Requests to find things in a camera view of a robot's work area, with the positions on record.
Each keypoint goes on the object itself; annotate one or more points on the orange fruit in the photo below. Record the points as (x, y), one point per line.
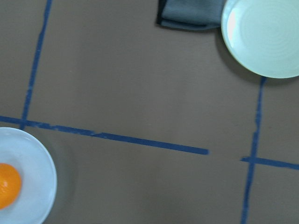
(10, 185)

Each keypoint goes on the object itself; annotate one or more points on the light blue plate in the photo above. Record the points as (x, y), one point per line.
(38, 173)

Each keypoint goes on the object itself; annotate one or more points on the mint green plate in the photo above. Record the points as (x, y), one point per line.
(263, 35)

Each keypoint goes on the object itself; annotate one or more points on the dark folded cloth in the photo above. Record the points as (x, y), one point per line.
(193, 15)

